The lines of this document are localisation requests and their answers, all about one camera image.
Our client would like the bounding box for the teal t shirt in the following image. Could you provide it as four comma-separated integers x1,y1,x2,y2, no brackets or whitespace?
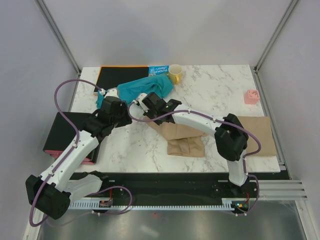
94,74,175,110

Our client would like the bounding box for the beige t shirt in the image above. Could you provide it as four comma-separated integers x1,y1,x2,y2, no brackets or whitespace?
147,121,207,158

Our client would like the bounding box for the black drawer organiser with pink fronts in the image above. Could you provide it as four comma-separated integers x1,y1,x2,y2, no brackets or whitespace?
43,112,90,159

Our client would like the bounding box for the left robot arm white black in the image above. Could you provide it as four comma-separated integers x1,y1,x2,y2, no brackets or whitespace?
25,96,132,220

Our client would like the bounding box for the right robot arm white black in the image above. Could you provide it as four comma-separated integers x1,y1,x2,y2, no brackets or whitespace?
137,92,249,197

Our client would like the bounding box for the black orange-edged notebook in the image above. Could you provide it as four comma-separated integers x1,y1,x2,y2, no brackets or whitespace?
95,65,149,90

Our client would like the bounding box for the blue treehouse book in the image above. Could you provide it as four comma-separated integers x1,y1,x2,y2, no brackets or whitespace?
148,65,170,77

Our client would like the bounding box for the yellow mug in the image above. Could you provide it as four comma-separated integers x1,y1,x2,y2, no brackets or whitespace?
168,64,183,85

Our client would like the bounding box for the pink cube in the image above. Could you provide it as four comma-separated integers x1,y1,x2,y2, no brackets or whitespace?
244,89,260,105

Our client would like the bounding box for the folded tan t shirt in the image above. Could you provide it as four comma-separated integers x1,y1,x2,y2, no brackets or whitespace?
238,116,277,157

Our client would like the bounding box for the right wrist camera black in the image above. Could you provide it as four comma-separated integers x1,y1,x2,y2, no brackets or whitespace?
142,92,163,109

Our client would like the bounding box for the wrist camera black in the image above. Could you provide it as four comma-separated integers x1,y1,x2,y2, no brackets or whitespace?
142,92,163,109
100,96,122,114

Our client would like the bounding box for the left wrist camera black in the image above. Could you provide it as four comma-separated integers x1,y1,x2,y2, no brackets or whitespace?
100,96,122,114

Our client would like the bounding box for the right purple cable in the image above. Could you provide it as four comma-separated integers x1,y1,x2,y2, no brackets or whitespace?
127,101,262,217

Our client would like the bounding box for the purple cable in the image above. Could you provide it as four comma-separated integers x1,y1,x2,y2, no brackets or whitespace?
28,78,135,228
127,101,262,217

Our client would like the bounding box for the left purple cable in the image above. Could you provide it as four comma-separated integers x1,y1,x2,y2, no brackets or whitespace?
28,78,135,228

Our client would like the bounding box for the black base rail with cable tray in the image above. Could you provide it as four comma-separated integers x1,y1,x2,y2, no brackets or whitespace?
69,172,260,213

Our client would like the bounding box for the aluminium frame rail left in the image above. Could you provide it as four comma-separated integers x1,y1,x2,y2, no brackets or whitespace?
34,0,82,77

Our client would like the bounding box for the aluminium frame rail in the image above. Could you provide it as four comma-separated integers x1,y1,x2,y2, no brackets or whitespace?
34,0,82,77
253,0,300,74

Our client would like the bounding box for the aluminium frame rail right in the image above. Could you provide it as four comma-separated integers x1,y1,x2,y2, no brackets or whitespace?
253,0,300,74

